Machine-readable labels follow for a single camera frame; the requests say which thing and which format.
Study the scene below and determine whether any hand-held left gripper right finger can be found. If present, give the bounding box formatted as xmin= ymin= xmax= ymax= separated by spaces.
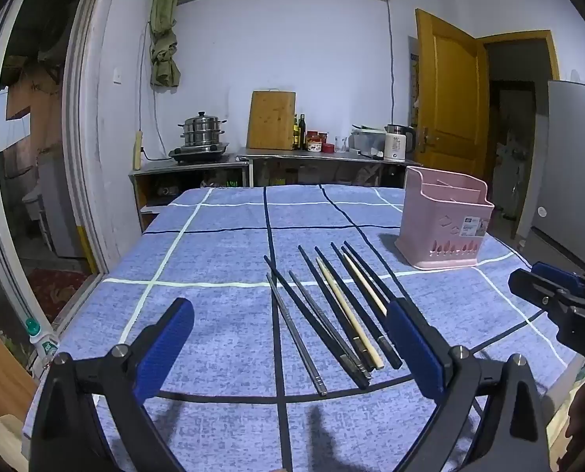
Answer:
xmin=385 ymin=297 xmax=552 ymax=472

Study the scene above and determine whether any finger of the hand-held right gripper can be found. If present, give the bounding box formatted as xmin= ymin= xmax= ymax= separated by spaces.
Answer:
xmin=507 ymin=268 xmax=577 ymax=316
xmin=532 ymin=262 xmax=585 ymax=302

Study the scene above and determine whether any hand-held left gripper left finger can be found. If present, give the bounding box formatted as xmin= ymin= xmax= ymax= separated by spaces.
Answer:
xmin=29 ymin=297 xmax=196 ymax=472

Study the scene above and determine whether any wooden chopstick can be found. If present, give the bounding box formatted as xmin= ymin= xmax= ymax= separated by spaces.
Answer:
xmin=340 ymin=252 xmax=389 ymax=316
xmin=316 ymin=257 xmax=386 ymax=371

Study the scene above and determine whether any black chopstick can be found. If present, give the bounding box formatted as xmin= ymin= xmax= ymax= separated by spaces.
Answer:
xmin=297 ymin=245 xmax=369 ymax=372
xmin=330 ymin=242 xmax=390 ymax=328
xmin=314 ymin=246 xmax=403 ymax=371
xmin=343 ymin=241 xmax=400 ymax=302
xmin=263 ymin=255 xmax=370 ymax=389

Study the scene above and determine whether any grey metal chopstick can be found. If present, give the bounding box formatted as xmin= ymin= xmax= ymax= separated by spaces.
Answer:
xmin=289 ymin=270 xmax=373 ymax=379
xmin=267 ymin=273 xmax=328 ymax=398

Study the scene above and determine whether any pink plastic utensil holder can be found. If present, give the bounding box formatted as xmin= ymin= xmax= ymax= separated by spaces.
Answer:
xmin=395 ymin=166 xmax=495 ymax=270

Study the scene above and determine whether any blue checked tablecloth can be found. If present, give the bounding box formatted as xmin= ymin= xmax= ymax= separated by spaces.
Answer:
xmin=27 ymin=184 xmax=585 ymax=472

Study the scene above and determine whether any grey refrigerator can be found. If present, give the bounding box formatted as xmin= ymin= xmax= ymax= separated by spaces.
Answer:
xmin=516 ymin=80 xmax=585 ymax=276

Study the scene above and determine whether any clear bottle green cap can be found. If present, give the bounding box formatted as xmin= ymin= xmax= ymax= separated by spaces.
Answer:
xmin=25 ymin=319 xmax=61 ymax=369

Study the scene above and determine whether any low steel stand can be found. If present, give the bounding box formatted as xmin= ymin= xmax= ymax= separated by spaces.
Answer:
xmin=128 ymin=154 xmax=251 ymax=229

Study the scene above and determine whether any white electric kettle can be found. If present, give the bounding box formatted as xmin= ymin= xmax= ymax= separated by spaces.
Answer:
xmin=384 ymin=124 xmax=417 ymax=162

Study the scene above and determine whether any yellow wooden door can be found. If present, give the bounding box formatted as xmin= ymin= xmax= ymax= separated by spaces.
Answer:
xmin=415 ymin=8 xmax=490 ymax=190

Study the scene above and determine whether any black induction cooker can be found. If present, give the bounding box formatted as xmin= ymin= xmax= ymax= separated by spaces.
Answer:
xmin=168 ymin=142 xmax=230 ymax=164

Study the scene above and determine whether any clear plastic food container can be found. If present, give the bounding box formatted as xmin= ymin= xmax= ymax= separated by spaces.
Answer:
xmin=350 ymin=125 xmax=386 ymax=158

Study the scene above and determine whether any long steel table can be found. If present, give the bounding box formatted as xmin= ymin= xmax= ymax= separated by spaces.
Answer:
xmin=236 ymin=147 xmax=423 ymax=188

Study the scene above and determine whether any steel steamer pot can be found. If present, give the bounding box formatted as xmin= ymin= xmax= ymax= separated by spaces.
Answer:
xmin=178 ymin=111 xmax=227 ymax=147

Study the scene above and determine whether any wooden cutting board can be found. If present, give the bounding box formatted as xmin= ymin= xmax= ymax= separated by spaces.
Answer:
xmin=246 ymin=90 xmax=296 ymax=151

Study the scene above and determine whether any green knotted curtain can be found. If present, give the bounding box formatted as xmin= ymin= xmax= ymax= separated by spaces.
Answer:
xmin=149 ymin=0 xmax=182 ymax=88

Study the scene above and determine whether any grey wall cable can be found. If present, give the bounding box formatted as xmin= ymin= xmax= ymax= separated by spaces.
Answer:
xmin=387 ymin=0 xmax=397 ymax=126

